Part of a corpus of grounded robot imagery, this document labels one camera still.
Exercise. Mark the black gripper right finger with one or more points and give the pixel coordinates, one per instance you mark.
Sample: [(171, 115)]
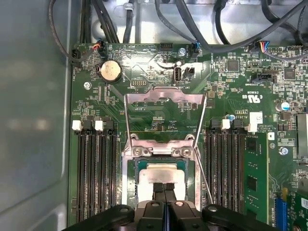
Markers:
[(185, 216)]

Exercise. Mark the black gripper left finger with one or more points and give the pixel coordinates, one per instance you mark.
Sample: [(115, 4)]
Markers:
[(149, 216)]

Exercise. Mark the metal locking lever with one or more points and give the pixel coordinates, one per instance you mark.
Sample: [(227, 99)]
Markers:
[(204, 178)]

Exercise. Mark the silver CPU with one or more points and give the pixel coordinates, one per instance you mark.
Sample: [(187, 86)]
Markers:
[(163, 174)]

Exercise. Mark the metal socket cover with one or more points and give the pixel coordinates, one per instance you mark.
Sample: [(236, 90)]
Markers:
[(166, 95)]

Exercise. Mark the CPU socket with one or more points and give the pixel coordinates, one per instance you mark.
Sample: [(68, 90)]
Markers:
[(124, 180)]

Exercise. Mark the blue expansion slot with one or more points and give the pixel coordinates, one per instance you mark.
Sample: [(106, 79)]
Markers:
[(281, 214)]

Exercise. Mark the green RAM stick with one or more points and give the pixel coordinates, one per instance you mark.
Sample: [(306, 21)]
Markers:
[(256, 173)]

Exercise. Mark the silver motherboard screw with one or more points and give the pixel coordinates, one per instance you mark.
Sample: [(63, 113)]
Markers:
[(87, 85), (181, 51), (284, 151)]

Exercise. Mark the internal USB port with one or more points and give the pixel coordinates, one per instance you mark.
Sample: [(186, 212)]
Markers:
[(178, 74)]

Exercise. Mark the silver chipset heatsink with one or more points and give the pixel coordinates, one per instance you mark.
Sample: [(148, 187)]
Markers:
[(302, 134)]

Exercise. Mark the green motherboard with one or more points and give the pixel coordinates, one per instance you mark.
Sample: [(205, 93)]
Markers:
[(144, 72)]

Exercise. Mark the silver blue capacitor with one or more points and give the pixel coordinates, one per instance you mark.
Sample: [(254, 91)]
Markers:
[(285, 106)]

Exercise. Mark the silver coin battery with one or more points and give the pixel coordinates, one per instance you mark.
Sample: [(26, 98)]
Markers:
[(110, 71)]

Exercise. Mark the black PC case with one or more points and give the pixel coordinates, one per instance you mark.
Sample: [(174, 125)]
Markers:
[(31, 96)]

